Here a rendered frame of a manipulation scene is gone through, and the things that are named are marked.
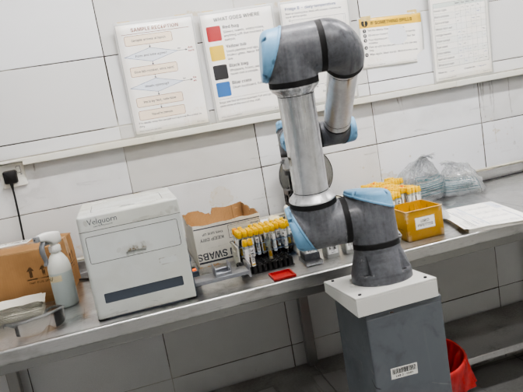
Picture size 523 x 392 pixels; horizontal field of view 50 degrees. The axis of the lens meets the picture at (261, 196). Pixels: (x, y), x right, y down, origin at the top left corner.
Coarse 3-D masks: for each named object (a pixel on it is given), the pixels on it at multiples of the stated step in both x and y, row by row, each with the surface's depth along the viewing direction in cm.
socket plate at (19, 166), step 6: (18, 162) 203; (0, 168) 202; (6, 168) 202; (12, 168) 203; (18, 168) 203; (0, 174) 202; (18, 174) 203; (24, 174) 204; (24, 180) 204; (6, 186) 203; (18, 186) 204
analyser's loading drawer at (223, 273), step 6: (228, 264) 166; (246, 264) 167; (216, 270) 168; (222, 270) 169; (228, 270) 168; (234, 270) 168; (240, 270) 167; (246, 270) 166; (198, 276) 168; (204, 276) 167; (210, 276) 166; (216, 276) 163; (222, 276) 164; (228, 276) 164; (234, 276) 165; (198, 282) 162; (204, 282) 162; (210, 282) 163
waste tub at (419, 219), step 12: (408, 204) 191; (420, 204) 192; (432, 204) 185; (396, 216) 184; (408, 216) 178; (420, 216) 179; (432, 216) 180; (408, 228) 178; (420, 228) 179; (432, 228) 180; (408, 240) 179
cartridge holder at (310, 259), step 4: (300, 252) 177; (316, 252) 174; (300, 256) 178; (304, 256) 173; (308, 256) 173; (312, 256) 173; (316, 256) 174; (300, 260) 178; (304, 260) 174; (308, 260) 173; (312, 260) 173; (316, 260) 173; (320, 260) 172; (308, 264) 172; (312, 264) 172
